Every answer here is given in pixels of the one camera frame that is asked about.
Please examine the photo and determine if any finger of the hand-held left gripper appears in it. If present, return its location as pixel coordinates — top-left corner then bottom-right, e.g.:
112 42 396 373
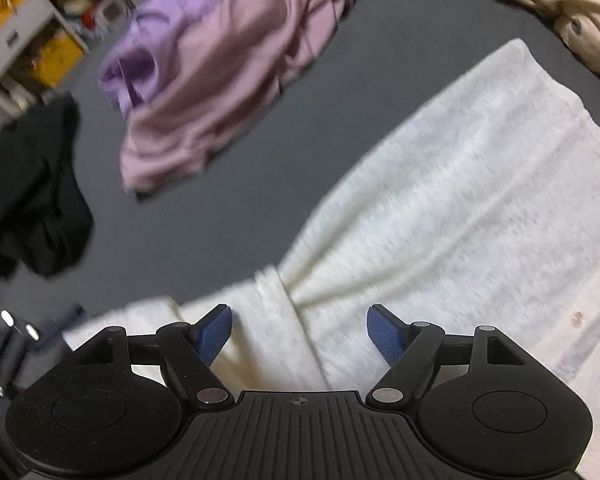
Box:
0 304 86 397

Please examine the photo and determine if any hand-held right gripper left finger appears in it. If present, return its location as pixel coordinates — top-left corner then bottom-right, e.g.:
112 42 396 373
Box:
72 304 234 407

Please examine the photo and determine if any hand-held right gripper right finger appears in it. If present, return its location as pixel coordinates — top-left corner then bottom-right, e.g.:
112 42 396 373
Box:
366 304 529 407

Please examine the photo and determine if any white knit cardigan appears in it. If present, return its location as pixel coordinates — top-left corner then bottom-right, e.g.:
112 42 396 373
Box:
62 37 600 480

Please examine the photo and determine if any black garment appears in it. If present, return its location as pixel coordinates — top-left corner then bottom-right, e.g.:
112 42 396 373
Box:
0 92 95 281

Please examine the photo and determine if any pink top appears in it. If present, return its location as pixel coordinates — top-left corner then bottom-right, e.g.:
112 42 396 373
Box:
120 0 373 193

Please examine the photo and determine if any white shelf unit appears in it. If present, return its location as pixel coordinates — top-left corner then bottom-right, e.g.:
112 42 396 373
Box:
0 0 136 111

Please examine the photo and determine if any purple camisole top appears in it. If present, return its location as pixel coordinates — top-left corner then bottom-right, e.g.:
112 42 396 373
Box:
97 0 226 116

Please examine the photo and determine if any beige heart print duvet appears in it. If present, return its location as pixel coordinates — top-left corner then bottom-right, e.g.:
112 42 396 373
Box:
450 0 600 83

